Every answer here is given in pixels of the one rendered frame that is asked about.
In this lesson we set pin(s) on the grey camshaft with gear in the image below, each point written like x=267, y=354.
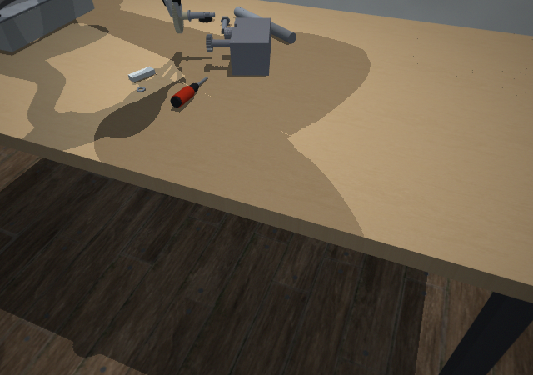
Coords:
x=178, y=21

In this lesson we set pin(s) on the red and black screwdriver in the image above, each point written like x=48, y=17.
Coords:
x=185, y=94

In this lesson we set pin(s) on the grey hex bolt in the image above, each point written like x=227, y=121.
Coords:
x=225, y=21

